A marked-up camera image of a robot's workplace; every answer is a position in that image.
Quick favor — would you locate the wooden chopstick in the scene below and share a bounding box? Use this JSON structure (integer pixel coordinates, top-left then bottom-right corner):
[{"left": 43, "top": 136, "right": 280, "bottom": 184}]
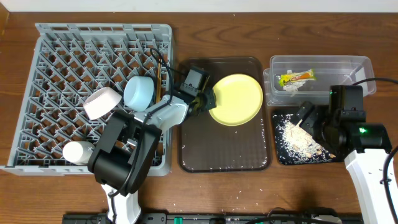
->
[{"left": 155, "top": 62, "right": 162, "bottom": 103}]

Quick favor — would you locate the yellow round plate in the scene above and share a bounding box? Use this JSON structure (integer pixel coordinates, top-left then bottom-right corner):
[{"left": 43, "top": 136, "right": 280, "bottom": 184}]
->
[{"left": 209, "top": 73, "right": 264, "bottom": 126}]

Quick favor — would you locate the light blue bowl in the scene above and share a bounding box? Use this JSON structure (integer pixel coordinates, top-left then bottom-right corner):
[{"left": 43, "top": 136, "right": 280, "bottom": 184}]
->
[{"left": 123, "top": 76, "right": 154, "bottom": 112}]

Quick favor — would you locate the green orange snack wrapper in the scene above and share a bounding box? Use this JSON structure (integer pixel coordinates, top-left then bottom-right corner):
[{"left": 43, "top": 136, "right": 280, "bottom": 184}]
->
[{"left": 279, "top": 69, "right": 317, "bottom": 86}]

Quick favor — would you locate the pink white bowl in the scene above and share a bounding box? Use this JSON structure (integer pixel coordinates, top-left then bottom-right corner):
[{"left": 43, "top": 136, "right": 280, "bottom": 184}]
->
[{"left": 83, "top": 87, "right": 122, "bottom": 120}]

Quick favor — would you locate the white cup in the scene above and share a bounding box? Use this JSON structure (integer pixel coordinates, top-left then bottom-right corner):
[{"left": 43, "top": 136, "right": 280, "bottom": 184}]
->
[{"left": 62, "top": 141, "right": 95, "bottom": 166}]

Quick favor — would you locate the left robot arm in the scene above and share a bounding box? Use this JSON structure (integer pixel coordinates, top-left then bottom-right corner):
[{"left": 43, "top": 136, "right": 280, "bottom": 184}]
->
[{"left": 87, "top": 67, "right": 216, "bottom": 223}]

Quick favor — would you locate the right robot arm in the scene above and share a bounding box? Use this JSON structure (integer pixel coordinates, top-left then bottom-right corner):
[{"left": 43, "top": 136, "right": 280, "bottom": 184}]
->
[{"left": 291, "top": 85, "right": 397, "bottom": 223}]

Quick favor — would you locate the spilled rice food waste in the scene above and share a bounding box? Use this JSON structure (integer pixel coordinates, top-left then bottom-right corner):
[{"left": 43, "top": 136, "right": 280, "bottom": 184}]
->
[{"left": 278, "top": 114, "right": 336, "bottom": 164}]

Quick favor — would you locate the black waste tray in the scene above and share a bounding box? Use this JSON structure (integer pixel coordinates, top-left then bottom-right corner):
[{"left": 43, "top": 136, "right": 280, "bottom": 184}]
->
[{"left": 272, "top": 107, "right": 343, "bottom": 166}]

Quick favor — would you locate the clear plastic waste bin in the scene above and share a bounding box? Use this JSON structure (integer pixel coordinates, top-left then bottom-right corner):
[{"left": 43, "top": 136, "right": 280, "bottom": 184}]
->
[{"left": 263, "top": 55, "right": 374, "bottom": 106}]

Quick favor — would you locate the dark brown serving tray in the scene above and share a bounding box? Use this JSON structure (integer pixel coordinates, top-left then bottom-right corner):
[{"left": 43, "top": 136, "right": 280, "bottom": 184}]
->
[{"left": 177, "top": 57, "right": 272, "bottom": 173}]

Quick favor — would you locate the grey plastic dish rack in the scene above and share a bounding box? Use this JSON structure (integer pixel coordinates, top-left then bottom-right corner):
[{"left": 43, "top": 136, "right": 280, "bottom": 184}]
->
[{"left": 2, "top": 23, "right": 174, "bottom": 176}]

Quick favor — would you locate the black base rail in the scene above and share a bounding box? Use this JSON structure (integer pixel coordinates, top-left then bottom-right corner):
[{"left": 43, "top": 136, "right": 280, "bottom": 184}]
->
[{"left": 62, "top": 207, "right": 364, "bottom": 224}]

